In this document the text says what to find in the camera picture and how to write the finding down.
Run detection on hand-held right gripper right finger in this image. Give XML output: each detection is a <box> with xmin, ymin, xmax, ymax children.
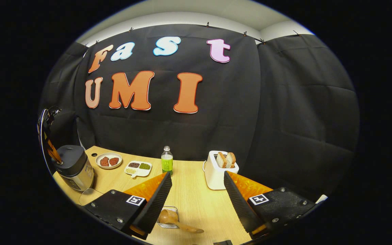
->
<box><xmin>224</xmin><ymin>171</ymin><xmax>317</xmax><ymax>239</ymax></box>

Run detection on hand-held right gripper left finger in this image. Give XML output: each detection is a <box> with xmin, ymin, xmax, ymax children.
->
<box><xmin>82</xmin><ymin>172</ymin><xmax>173</xmax><ymax>240</ymax></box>

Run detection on wooden spoon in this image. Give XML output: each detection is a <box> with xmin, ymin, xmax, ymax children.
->
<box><xmin>158</xmin><ymin>209</ymin><xmax>204</xmax><ymax>234</ymax></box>

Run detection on black silver rice cooker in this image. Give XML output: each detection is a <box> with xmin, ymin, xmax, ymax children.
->
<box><xmin>51</xmin><ymin>145</ymin><xmax>95</xmax><ymax>192</ymax></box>

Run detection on divided white bean plate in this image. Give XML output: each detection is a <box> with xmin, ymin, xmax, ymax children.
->
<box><xmin>125</xmin><ymin>161</ymin><xmax>152</xmax><ymax>178</ymax></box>

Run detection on white toaster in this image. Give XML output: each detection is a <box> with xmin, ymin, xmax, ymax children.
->
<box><xmin>202</xmin><ymin>150</ymin><xmax>240</xmax><ymax>190</ymax></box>

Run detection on green label drink bottle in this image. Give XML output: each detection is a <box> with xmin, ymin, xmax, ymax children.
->
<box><xmin>161</xmin><ymin>146</ymin><xmax>174</xmax><ymax>176</ymax></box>

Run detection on round white plate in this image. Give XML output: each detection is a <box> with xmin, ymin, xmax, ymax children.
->
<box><xmin>96</xmin><ymin>152</ymin><xmax>123</xmax><ymax>169</ymax></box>

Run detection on clear glass dish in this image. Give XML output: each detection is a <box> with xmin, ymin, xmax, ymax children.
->
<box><xmin>79</xmin><ymin>188</ymin><xmax>104</xmax><ymax>206</ymax></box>

